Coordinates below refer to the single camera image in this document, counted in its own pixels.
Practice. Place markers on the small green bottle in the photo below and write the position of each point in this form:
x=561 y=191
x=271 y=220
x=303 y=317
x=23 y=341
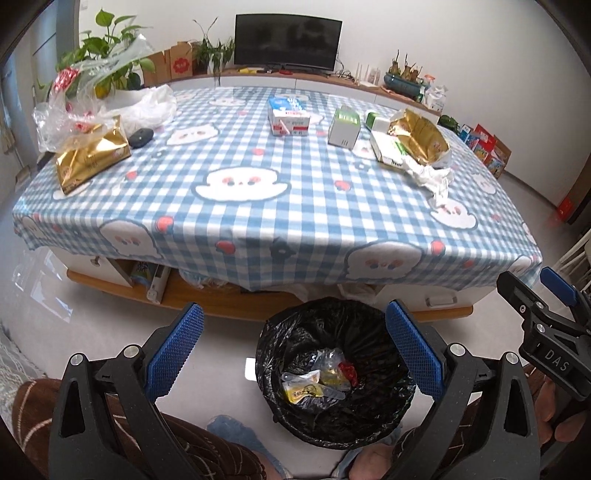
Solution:
x=420 y=93

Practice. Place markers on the person's right hand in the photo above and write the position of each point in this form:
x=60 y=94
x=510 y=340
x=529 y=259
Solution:
x=554 y=406

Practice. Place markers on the white router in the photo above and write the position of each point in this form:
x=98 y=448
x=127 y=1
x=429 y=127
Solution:
x=367 y=83

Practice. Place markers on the bin with black bag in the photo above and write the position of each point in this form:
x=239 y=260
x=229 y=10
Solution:
x=286 y=332

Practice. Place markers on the red mesh net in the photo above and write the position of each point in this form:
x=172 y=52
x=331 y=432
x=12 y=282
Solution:
x=348 y=371

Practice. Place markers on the white television cabinet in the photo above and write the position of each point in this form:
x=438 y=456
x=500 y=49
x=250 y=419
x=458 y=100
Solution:
x=318 y=84

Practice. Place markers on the yellow snack wrapper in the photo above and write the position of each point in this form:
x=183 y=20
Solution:
x=304 y=392

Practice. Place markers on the bonsai in blue pot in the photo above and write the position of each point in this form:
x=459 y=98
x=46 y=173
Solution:
x=401 y=85

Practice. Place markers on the green white carton box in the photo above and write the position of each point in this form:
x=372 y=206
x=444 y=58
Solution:
x=344 y=129

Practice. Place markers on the blue white milk carton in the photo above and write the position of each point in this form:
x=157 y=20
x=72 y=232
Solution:
x=288 y=117

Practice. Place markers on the white chair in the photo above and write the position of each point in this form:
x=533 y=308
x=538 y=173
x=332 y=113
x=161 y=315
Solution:
x=572 y=258

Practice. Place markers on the plain brown cardboard box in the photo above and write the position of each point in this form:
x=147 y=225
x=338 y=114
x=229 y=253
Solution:
x=154 y=69

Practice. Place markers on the blue checked tablecloth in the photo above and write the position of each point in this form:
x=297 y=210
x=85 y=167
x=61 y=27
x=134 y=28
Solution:
x=277 y=152

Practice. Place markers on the black television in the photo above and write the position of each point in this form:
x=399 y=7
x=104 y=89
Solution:
x=286 y=41

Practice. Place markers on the torn gold tissue wrapper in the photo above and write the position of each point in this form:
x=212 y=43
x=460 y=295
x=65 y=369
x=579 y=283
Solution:
x=425 y=138

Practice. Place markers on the clear yellowish plastic bag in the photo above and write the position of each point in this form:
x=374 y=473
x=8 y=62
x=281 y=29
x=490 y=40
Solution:
x=330 y=369

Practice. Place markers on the white plastic bag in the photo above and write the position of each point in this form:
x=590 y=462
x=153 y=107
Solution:
x=152 y=106

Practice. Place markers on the small red box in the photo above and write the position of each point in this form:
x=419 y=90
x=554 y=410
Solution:
x=567 y=211

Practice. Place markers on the white green medicine box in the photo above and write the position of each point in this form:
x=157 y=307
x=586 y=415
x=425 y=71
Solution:
x=385 y=147

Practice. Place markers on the large pothos plant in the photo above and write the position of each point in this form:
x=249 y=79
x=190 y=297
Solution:
x=111 y=41

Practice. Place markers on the white spray bottle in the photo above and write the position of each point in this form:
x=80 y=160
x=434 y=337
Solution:
x=429 y=81

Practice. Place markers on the white power strip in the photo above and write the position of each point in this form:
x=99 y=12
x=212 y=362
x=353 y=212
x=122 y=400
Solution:
x=157 y=284

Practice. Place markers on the clear bag with red print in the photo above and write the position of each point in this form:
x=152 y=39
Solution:
x=60 y=120

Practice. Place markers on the small potted green plant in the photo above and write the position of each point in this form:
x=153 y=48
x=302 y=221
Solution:
x=448 y=122

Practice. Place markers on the white tissue paper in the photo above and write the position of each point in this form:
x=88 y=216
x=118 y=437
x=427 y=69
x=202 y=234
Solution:
x=434 y=180

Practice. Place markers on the brown patterned trousers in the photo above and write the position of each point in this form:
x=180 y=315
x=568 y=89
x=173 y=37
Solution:
x=207 y=452

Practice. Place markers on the red printed box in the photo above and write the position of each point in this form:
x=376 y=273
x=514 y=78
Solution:
x=482 y=141

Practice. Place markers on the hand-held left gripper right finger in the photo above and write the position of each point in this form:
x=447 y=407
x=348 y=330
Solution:
x=411 y=350

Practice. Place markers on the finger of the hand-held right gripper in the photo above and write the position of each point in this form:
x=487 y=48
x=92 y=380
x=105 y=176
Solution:
x=519 y=295
x=561 y=288

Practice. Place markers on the blue printed box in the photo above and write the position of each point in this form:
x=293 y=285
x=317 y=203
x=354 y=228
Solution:
x=466 y=134

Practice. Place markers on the blue slipper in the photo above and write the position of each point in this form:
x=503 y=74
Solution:
x=231 y=431

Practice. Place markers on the cardboard box with red print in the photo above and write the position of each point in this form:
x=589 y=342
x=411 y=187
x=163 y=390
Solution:
x=181 y=62

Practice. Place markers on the small white green box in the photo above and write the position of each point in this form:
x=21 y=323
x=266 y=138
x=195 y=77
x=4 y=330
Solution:
x=376 y=121

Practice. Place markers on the black computer mouse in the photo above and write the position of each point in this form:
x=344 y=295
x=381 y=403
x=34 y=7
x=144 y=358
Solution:
x=141 y=137

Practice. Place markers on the long-leaved potted plant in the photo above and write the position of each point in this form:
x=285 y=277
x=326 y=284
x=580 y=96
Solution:
x=210 y=50

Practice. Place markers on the open colourful cardboard box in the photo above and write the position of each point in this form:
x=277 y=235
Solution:
x=498 y=159

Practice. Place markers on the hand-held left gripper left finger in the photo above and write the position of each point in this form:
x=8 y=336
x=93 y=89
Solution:
x=178 y=350

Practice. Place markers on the gold tissue pack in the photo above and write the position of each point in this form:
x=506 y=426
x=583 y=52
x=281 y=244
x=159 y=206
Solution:
x=87 y=159

